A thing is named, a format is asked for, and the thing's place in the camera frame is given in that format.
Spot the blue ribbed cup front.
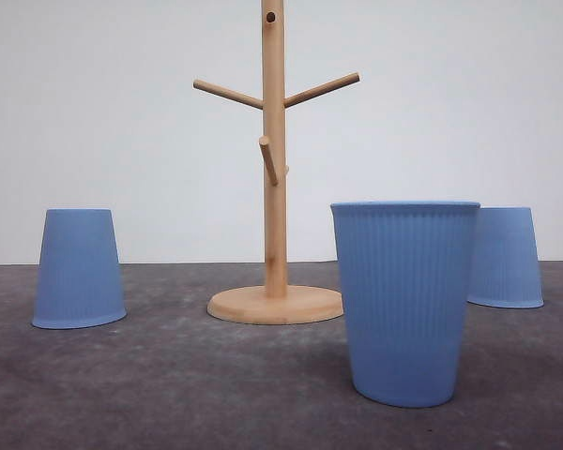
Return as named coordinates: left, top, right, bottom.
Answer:
left=330, top=200, right=481, bottom=408

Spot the blue ribbed cup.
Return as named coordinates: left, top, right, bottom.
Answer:
left=467, top=207, right=544, bottom=308
left=330, top=200, right=481, bottom=408
left=32, top=208, right=127, bottom=329

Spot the wooden cup tree stand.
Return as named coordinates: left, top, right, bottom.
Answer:
left=192, top=1, right=360, bottom=324

